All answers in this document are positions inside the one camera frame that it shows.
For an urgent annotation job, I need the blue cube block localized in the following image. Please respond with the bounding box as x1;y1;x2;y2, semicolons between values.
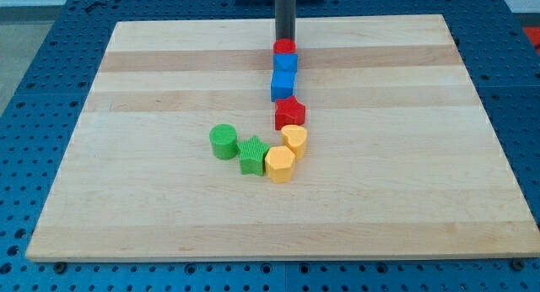
271;71;296;101

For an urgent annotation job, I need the green cylinder block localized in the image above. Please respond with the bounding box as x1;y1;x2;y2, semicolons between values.
209;124;238;160

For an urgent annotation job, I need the red cylinder block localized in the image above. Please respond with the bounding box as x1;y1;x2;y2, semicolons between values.
273;38;296;54

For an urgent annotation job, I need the green star block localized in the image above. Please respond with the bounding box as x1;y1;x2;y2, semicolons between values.
237;135;270;176

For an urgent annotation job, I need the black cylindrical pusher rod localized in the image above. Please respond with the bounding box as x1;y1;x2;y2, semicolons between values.
274;0;296;40

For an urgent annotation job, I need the wooden board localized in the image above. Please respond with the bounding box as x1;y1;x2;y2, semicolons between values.
26;14;539;262

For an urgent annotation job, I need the blue triangle block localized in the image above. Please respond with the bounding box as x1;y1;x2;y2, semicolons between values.
273;53;299;73

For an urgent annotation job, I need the yellow heart block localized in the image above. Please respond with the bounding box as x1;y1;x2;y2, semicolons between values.
281;125;308;160

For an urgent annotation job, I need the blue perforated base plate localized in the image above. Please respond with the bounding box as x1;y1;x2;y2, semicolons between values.
1;0;539;291

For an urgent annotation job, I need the red star block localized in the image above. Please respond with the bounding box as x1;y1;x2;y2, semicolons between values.
274;95;306;130

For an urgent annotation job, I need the yellow hexagon block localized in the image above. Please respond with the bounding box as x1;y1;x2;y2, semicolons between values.
265;146;296;183

